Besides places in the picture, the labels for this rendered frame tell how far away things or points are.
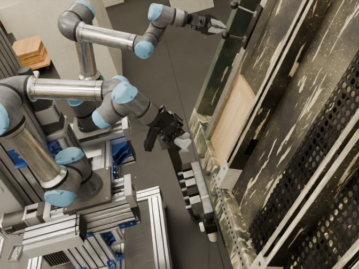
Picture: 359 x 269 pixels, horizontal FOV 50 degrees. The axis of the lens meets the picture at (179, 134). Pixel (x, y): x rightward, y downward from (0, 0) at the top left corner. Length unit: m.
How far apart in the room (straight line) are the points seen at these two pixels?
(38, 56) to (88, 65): 3.40
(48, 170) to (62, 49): 2.80
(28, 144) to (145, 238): 1.34
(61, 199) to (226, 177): 0.71
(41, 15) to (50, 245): 2.71
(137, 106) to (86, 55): 0.88
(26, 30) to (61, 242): 4.59
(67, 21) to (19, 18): 4.22
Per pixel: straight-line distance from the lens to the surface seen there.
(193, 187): 2.05
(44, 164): 1.53
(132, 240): 2.63
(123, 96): 1.21
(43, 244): 1.88
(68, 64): 4.32
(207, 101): 2.21
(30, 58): 5.50
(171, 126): 1.29
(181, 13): 1.78
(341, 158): 1.13
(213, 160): 1.93
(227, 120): 1.91
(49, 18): 4.12
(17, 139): 1.47
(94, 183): 1.77
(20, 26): 6.11
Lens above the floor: 2.26
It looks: 40 degrees down
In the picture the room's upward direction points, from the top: 17 degrees counter-clockwise
